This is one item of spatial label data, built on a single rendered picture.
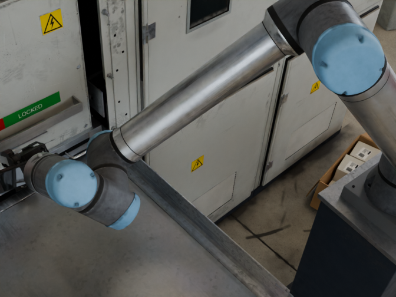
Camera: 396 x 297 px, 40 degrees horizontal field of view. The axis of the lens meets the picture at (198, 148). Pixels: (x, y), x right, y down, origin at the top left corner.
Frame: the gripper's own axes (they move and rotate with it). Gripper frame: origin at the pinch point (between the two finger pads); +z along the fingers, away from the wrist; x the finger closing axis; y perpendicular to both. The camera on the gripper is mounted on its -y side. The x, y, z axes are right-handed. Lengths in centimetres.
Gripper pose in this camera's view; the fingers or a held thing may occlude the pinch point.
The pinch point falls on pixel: (2, 162)
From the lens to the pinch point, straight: 142.3
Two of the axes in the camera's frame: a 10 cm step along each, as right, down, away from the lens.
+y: 7.3, -4.6, 5.0
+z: -6.2, -1.3, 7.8
